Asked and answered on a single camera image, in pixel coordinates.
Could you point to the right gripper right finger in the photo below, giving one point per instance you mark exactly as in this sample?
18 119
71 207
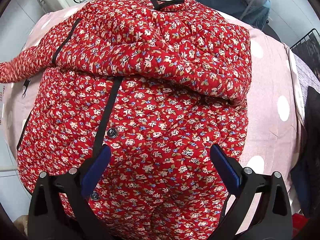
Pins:
272 218

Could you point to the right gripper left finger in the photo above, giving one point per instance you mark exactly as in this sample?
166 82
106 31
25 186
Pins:
59 206

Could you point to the red floral quilted jacket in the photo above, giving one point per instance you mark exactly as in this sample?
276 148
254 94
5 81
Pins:
150 104

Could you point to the grey patterned cloth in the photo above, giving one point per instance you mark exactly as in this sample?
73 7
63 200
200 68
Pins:
306 78

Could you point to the black wire rack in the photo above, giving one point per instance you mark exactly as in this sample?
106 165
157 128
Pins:
308 49

